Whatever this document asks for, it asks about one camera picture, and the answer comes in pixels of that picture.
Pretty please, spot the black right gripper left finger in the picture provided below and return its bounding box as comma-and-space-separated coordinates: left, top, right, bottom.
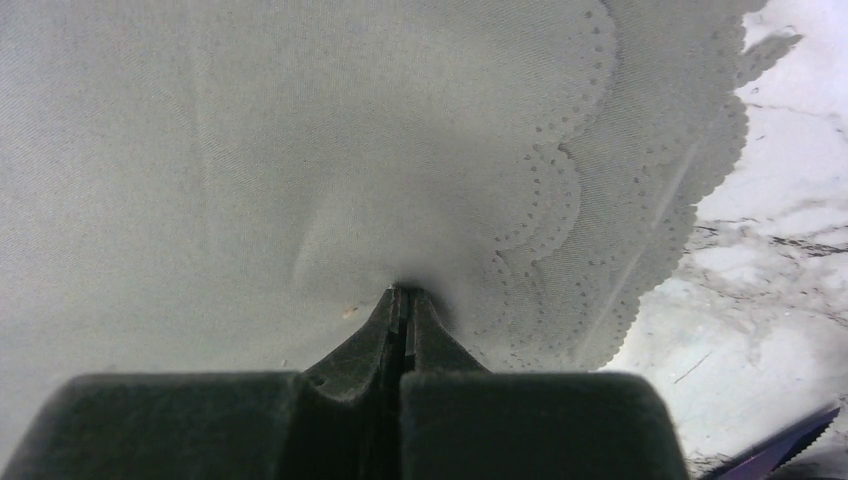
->
3, 288, 402, 479

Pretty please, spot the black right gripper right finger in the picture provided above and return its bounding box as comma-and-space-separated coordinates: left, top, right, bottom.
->
400, 289, 688, 479

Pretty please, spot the purple iridescent knife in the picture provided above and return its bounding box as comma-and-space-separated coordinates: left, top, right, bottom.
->
701, 404, 841, 480

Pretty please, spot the grey scalloped cloth placemat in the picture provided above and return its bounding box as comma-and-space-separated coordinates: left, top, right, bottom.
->
1, 1, 798, 457

